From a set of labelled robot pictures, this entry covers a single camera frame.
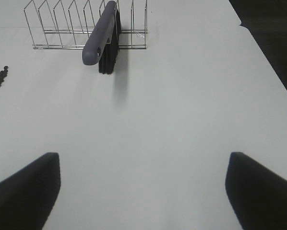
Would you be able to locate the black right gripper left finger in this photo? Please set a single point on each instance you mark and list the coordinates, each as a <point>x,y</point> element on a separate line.
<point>28,196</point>

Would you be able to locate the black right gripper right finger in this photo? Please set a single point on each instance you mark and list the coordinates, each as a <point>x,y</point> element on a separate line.
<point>257,195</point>

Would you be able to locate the purple hand brush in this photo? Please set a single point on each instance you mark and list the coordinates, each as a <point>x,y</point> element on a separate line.
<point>103,44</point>

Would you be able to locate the metal wire rack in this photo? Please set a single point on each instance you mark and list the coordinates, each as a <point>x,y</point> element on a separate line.
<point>67,24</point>

